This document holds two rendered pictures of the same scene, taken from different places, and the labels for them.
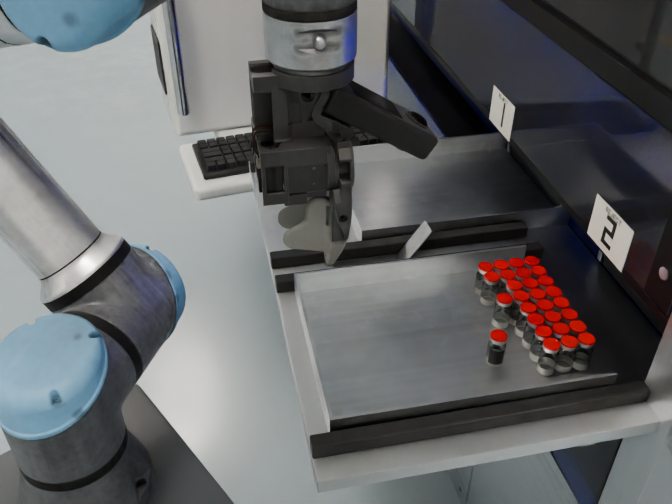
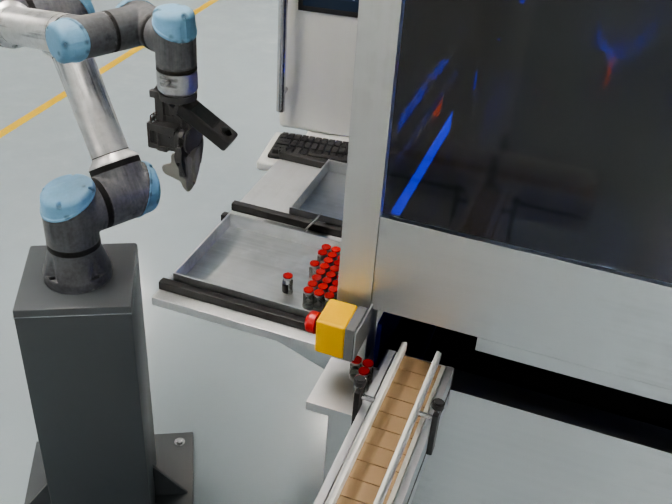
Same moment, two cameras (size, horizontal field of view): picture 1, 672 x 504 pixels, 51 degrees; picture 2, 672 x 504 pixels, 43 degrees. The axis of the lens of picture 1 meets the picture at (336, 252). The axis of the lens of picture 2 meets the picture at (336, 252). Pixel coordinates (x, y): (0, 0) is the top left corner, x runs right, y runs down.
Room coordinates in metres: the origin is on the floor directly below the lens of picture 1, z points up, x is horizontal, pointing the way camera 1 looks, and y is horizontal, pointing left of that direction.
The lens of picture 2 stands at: (-0.56, -0.97, 1.97)
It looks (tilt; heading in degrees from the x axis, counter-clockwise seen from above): 35 degrees down; 30
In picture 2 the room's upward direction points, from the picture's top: 4 degrees clockwise
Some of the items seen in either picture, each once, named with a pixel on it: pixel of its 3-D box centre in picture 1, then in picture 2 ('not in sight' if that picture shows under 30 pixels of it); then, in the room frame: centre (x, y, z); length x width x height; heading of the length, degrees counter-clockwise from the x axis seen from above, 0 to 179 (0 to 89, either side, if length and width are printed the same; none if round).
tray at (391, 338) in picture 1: (440, 329); (274, 267); (0.66, -0.13, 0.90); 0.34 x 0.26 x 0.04; 101
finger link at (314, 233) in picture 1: (313, 236); (176, 171); (0.54, 0.02, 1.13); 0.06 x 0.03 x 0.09; 102
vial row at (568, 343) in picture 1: (538, 311); (332, 279); (0.68, -0.26, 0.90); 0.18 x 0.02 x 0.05; 11
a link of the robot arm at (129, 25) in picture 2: not in sight; (136, 25); (0.57, 0.12, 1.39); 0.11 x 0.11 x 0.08; 74
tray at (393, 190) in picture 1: (441, 184); (374, 203); (1.01, -0.18, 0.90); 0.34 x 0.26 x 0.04; 102
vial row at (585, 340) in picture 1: (554, 309); (342, 282); (0.69, -0.29, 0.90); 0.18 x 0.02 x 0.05; 11
